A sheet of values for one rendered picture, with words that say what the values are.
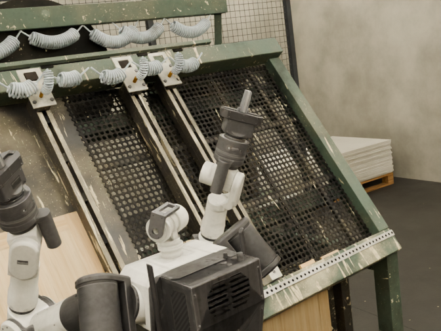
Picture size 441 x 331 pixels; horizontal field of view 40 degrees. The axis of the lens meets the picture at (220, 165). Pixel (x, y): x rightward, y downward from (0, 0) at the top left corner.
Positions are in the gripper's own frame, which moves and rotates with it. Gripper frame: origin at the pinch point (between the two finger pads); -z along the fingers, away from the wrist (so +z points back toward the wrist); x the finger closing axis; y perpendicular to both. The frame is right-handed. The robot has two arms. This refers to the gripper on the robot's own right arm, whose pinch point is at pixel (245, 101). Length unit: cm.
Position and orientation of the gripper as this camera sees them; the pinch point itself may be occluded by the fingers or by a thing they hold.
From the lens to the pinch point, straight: 167.5
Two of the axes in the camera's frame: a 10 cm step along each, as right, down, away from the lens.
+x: -9.5, -2.2, -2.2
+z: -2.7, 9.3, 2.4
